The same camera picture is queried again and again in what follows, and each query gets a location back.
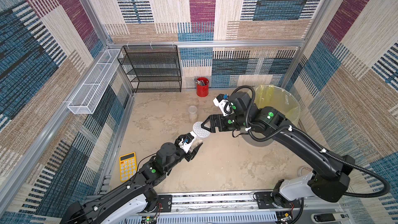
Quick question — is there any patterned white jar lid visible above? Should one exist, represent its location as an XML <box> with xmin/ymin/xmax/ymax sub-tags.
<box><xmin>193</xmin><ymin>121</ymin><xmax>210</xmax><ymax>140</ymax></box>

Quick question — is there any yellow calculator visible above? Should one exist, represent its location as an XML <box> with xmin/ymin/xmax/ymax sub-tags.
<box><xmin>119</xmin><ymin>152</ymin><xmax>137</xmax><ymax>183</ymax></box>

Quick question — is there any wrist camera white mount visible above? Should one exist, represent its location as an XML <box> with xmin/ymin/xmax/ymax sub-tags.
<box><xmin>178</xmin><ymin>132</ymin><xmax>197</xmax><ymax>153</ymax></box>
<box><xmin>213</xmin><ymin>94</ymin><xmax>233</xmax><ymax>116</ymax></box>

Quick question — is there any large plastic jar of rice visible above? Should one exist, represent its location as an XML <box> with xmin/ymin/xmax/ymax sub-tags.
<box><xmin>190</xmin><ymin>139</ymin><xmax>204</xmax><ymax>151</ymax></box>

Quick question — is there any black device on rail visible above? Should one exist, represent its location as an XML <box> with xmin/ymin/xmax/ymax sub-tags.
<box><xmin>311</xmin><ymin>213</ymin><xmax>350</xmax><ymax>224</ymax></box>

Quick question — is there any roll of tape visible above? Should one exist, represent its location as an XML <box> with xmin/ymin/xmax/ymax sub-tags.
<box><xmin>297</xmin><ymin>166</ymin><xmax>313</xmax><ymax>177</ymax></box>

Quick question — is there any aluminium mounting rail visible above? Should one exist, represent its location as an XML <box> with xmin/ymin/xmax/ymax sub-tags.
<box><xmin>83</xmin><ymin>188</ymin><xmax>352</xmax><ymax>224</ymax></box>

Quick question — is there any grey bin with yellow bag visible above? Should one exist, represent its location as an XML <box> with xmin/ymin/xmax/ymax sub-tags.
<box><xmin>235</xmin><ymin>85</ymin><xmax>301</xmax><ymax>147</ymax></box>

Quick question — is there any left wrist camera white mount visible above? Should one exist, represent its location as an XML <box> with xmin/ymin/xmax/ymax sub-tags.
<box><xmin>178</xmin><ymin>132</ymin><xmax>197</xmax><ymax>153</ymax></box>

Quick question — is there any black wire shelf rack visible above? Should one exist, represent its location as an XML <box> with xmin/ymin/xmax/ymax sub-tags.
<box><xmin>118</xmin><ymin>45</ymin><xmax>182</xmax><ymax>93</ymax></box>

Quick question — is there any red cup with utensils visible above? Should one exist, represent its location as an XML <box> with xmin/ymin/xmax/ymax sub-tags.
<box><xmin>195</xmin><ymin>77</ymin><xmax>209</xmax><ymax>97</ymax></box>

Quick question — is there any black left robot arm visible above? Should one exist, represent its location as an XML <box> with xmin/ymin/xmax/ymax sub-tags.
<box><xmin>61</xmin><ymin>132</ymin><xmax>201</xmax><ymax>224</ymax></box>

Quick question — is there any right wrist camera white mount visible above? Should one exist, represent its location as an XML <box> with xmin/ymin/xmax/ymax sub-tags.
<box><xmin>213</xmin><ymin>94</ymin><xmax>233</xmax><ymax>116</ymax></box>

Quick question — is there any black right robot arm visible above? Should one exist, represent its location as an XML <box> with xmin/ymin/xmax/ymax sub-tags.
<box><xmin>201</xmin><ymin>86</ymin><xmax>391</xmax><ymax>207</ymax></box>

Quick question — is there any small plastic jar with rice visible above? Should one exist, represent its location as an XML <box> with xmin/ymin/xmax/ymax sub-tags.
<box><xmin>188</xmin><ymin>106</ymin><xmax>198</xmax><ymax>123</ymax></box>

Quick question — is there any white mesh wall basket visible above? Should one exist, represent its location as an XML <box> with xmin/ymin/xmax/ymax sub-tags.
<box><xmin>67</xmin><ymin>49</ymin><xmax>120</xmax><ymax>115</ymax></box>

